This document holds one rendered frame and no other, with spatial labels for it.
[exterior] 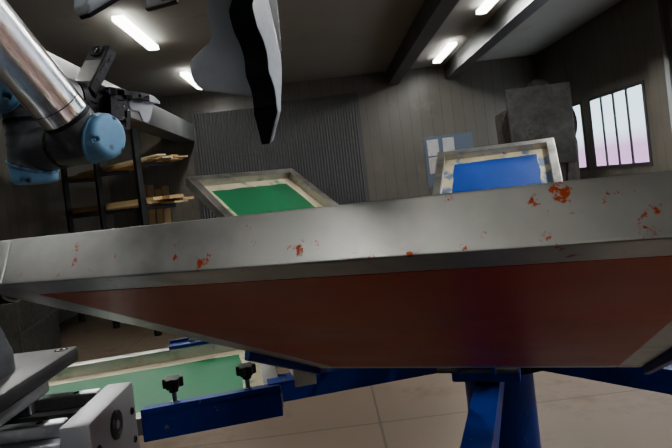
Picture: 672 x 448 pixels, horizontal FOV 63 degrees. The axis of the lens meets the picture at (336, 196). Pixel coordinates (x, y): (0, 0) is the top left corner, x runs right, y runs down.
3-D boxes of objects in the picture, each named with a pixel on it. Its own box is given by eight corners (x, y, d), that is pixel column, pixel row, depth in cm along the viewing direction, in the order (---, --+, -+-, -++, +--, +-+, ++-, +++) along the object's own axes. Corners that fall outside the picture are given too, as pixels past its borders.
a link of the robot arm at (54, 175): (45, 179, 88) (37, 110, 88) (-3, 187, 92) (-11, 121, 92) (85, 178, 95) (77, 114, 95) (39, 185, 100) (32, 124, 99)
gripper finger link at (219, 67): (222, 140, 38) (181, 2, 35) (300, 127, 36) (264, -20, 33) (200, 154, 36) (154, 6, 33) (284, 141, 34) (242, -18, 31)
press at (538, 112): (506, 268, 793) (485, 79, 789) (482, 257, 918) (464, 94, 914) (605, 256, 795) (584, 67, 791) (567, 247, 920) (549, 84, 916)
